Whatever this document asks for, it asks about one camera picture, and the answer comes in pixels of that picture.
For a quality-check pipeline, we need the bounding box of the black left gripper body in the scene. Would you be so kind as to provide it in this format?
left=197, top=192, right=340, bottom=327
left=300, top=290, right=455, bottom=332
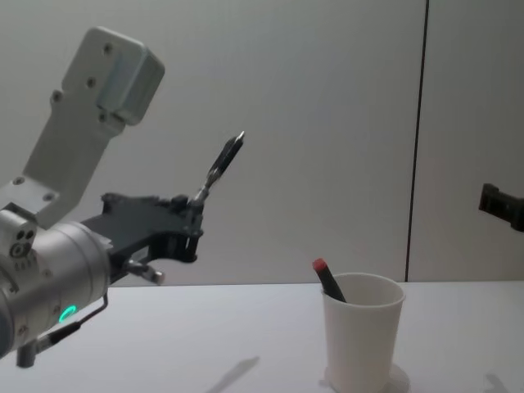
left=79, top=192, right=190, bottom=284

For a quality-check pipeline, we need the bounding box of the black pen with silver tip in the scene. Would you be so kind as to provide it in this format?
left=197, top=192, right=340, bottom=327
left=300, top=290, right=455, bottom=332
left=192, top=130, right=246, bottom=205

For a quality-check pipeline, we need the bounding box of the white table cloth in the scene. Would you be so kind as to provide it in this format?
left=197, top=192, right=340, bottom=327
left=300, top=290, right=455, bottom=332
left=0, top=281, right=524, bottom=393

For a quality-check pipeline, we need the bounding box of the black pen with red cap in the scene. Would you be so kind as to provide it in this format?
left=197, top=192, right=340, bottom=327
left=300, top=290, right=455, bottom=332
left=312, top=257, right=348, bottom=305

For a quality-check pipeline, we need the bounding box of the white paper cup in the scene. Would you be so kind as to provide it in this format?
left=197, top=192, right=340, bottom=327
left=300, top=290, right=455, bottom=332
left=320, top=272, right=407, bottom=393

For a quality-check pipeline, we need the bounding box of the thin dark gripper cable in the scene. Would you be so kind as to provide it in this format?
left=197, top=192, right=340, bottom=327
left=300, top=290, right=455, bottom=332
left=16, top=258, right=166, bottom=368

